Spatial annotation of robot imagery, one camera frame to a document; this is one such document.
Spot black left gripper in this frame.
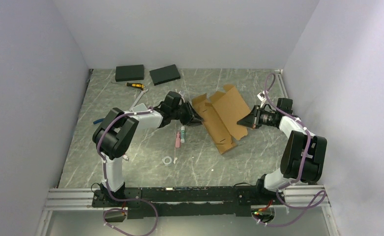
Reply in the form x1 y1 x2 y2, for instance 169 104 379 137
171 101 204 126

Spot brown cardboard box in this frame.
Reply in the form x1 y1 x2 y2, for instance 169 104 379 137
192 84 250 154

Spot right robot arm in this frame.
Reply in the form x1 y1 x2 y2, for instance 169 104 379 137
237 98 327 204

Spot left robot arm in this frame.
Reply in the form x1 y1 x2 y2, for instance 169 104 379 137
92 91 203 207

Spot green white glue stick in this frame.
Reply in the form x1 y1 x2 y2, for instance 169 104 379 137
180 126 185 143

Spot pink marker pen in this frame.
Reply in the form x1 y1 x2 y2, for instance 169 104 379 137
175 131 181 148

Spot clear tape roll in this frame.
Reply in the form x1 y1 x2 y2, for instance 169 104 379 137
162 156 173 166

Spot grey white rectangular device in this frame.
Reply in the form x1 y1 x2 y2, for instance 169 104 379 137
131 103 148 113

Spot black foam block right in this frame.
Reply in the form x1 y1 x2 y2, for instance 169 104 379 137
149 64 181 86

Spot black foam block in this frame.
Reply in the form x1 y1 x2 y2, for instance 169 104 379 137
115 64 145 82
149 64 181 86

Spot silver combination wrench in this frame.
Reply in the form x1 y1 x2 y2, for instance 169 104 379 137
129 88 149 111

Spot yellow black screwdriver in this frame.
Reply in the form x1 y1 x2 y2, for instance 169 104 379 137
126 83 145 90

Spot black foam block left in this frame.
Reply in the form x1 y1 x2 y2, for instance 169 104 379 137
115 64 145 82

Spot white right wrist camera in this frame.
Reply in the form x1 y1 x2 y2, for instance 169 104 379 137
257 92 266 102

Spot blue handled pliers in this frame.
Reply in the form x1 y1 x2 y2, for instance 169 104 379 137
92 118 104 125

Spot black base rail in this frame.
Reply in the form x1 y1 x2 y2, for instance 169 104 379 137
92 184 278 219

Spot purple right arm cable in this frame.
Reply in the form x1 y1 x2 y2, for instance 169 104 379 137
252 73 327 228

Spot aluminium frame rail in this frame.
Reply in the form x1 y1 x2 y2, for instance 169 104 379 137
44 188 93 211

